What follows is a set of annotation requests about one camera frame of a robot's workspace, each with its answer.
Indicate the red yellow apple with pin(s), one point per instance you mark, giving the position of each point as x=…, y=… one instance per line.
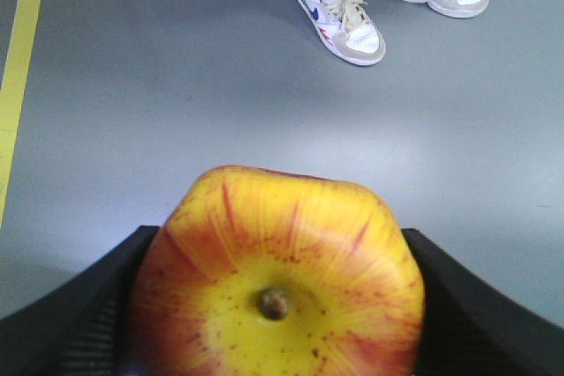
x=264, y=273

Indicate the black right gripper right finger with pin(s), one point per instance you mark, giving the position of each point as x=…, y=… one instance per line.
x=472, y=329

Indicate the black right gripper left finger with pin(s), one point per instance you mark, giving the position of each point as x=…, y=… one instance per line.
x=79, y=328

